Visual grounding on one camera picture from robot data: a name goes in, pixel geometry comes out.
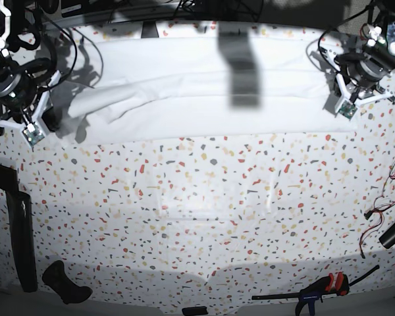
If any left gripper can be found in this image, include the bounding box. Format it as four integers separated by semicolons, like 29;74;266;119
323;72;395;114

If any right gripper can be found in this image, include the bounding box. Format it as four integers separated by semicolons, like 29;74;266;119
0;70;61;136

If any white T-shirt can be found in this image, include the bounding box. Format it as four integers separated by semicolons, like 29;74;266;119
51;36;357;144

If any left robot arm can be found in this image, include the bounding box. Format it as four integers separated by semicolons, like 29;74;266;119
317;1;395;120

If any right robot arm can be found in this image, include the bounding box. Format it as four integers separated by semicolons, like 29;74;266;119
0;1;59;139

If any black clip at table edge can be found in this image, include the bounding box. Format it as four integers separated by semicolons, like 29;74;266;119
141;21;159;39

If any terrazzo patterned table cloth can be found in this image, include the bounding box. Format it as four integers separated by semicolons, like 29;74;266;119
0;21;395;315

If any black and orange bar clamp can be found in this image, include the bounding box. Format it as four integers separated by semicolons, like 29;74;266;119
251;265;380;316

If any small black rectangular device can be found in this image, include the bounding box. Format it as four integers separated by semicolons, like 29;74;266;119
182;306;208;316

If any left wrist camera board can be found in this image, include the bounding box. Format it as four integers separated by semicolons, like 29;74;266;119
338;101;357;120

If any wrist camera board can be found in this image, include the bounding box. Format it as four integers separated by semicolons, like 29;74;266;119
22;122;45;148
338;101;357;120

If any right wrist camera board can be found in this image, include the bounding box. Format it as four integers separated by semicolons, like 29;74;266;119
22;122;45;148

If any red and black wire bundle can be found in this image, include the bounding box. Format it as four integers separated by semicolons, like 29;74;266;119
359;146;395;259

